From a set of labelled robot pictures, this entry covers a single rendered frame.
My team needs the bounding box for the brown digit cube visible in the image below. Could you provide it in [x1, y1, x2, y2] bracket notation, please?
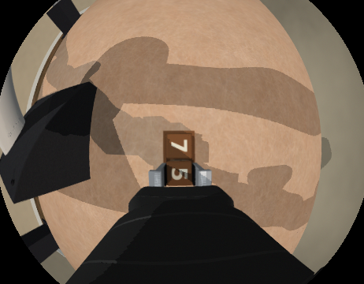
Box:
[166, 133, 192, 159]
[166, 159, 192, 186]

